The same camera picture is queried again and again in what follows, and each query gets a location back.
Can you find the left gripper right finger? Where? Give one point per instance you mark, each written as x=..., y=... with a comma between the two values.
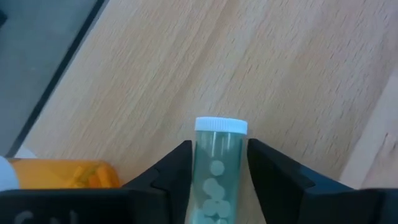
x=280, y=193

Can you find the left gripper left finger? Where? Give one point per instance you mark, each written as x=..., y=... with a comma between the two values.
x=168, y=193

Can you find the teal pill bottle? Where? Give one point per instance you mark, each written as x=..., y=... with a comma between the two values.
x=217, y=155

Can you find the large orange pill bottle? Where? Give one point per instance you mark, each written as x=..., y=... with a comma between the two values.
x=62, y=174

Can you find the wooden shelf, black metal frame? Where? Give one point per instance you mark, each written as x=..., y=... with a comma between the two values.
x=217, y=62

